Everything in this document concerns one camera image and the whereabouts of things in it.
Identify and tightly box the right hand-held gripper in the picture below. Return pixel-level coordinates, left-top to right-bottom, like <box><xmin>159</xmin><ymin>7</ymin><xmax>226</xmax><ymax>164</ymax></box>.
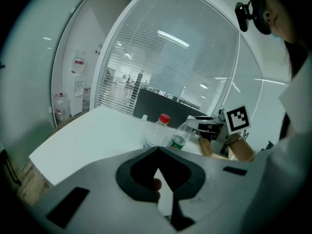
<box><xmin>185</xmin><ymin>103</ymin><xmax>252</xmax><ymax>159</ymax></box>

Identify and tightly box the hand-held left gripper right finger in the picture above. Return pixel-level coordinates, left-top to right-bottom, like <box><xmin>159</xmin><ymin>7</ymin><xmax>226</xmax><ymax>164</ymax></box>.
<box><xmin>158</xmin><ymin>146</ymin><xmax>267</xmax><ymax>234</ymax></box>

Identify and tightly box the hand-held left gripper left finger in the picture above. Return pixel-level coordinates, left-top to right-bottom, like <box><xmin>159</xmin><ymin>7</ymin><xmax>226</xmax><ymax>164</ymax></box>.
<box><xmin>31</xmin><ymin>146</ymin><xmax>176</xmax><ymax>234</ymax></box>

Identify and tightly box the brown cardboard box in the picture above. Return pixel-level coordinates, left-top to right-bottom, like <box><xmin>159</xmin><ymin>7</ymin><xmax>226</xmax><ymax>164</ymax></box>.
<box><xmin>197</xmin><ymin>135</ymin><xmax>234</xmax><ymax>159</ymax></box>

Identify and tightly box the clear plastic bottle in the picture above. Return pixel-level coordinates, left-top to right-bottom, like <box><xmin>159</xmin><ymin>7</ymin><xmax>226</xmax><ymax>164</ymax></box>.
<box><xmin>167</xmin><ymin>122</ymin><xmax>195</xmax><ymax>151</ymax></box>

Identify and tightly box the red-capped bottle with red label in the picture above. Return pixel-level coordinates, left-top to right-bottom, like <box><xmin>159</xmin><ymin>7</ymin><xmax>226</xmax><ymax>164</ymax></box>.
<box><xmin>142</xmin><ymin>113</ymin><xmax>171</xmax><ymax>149</ymax></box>

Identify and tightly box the person's right forearm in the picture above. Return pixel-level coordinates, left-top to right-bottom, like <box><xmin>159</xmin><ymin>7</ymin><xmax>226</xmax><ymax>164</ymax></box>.
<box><xmin>226</xmin><ymin>133</ymin><xmax>256</xmax><ymax>162</ymax></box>

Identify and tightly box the large clear water jug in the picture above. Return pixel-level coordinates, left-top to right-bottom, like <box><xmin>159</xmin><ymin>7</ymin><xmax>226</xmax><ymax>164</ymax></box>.
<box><xmin>82</xmin><ymin>87</ymin><xmax>92</xmax><ymax>111</ymax></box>
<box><xmin>54</xmin><ymin>93</ymin><xmax>71</xmax><ymax>121</ymax></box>

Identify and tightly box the black wrist band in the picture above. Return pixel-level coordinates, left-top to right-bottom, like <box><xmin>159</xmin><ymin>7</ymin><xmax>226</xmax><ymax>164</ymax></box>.
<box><xmin>225</xmin><ymin>137</ymin><xmax>244</xmax><ymax>147</ymax></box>

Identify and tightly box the long dark desk divider panel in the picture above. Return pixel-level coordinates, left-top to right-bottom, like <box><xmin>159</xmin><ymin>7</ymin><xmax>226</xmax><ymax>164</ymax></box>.
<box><xmin>133</xmin><ymin>88</ymin><xmax>208</xmax><ymax>129</ymax></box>

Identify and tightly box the white table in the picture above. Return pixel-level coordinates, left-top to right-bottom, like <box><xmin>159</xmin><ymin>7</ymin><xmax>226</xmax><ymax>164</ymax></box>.
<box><xmin>28</xmin><ymin>105</ymin><xmax>220</xmax><ymax>187</ymax></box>

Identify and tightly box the person's torso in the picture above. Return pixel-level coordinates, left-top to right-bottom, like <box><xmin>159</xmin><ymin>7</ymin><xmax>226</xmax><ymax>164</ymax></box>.
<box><xmin>234</xmin><ymin>57</ymin><xmax>312</xmax><ymax>234</ymax></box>

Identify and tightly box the person's head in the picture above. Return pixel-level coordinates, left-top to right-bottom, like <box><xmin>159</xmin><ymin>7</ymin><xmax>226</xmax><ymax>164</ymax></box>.
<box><xmin>263</xmin><ymin>0</ymin><xmax>312</xmax><ymax>48</ymax></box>

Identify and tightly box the black head-worn camera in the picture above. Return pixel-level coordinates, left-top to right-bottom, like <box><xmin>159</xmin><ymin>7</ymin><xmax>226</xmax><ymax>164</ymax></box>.
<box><xmin>234</xmin><ymin>0</ymin><xmax>273</xmax><ymax>36</ymax></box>

